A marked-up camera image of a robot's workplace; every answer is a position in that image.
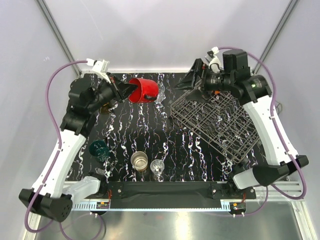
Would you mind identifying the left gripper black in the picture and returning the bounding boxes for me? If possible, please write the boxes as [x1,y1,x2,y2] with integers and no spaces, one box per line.
[87,72,138,113]

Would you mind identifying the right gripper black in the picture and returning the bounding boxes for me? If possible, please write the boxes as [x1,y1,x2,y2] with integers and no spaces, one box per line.
[173,58,234,104]

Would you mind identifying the yellow mug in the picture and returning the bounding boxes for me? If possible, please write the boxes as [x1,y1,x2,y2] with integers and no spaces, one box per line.
[100,102,113,115]

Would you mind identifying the red mug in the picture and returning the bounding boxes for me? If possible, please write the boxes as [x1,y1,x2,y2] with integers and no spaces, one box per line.
[128,78,159,103]

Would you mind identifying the dark green mug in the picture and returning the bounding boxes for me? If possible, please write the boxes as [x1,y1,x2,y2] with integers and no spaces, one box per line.
[89,140,110,163]

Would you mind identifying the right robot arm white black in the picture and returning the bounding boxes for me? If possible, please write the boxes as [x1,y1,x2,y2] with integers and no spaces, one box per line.
[174,46,309,199]

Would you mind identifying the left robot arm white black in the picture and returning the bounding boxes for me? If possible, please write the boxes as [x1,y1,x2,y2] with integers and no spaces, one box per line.
[18,73,138,223]

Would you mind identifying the clear glass tumbler far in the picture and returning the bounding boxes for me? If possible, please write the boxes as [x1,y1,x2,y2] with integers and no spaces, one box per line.
[154,84,166,104]

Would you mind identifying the clear glass tumbler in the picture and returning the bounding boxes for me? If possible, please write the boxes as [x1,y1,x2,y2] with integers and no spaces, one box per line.
[154,84,166,104]
[150,159,165,175]

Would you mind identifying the stainless steel cup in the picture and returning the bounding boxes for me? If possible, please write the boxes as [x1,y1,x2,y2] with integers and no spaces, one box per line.
[130,151,148,172]

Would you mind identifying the clear glass tumbler near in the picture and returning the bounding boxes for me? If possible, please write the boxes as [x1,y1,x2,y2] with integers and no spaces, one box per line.
[150,159,165,175]

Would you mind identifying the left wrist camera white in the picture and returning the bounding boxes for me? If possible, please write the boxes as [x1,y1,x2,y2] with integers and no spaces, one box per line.
[85,58,111,83]

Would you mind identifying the grey wire dish rack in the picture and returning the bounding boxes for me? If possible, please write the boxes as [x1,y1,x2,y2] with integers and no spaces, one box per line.
[170,82,260,163]

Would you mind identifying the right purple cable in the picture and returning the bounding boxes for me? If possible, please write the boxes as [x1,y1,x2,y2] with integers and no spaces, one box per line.
[217,46,308,217]

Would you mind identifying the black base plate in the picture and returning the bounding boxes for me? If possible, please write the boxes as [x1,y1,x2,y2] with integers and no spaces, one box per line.
[108,181,256,211]

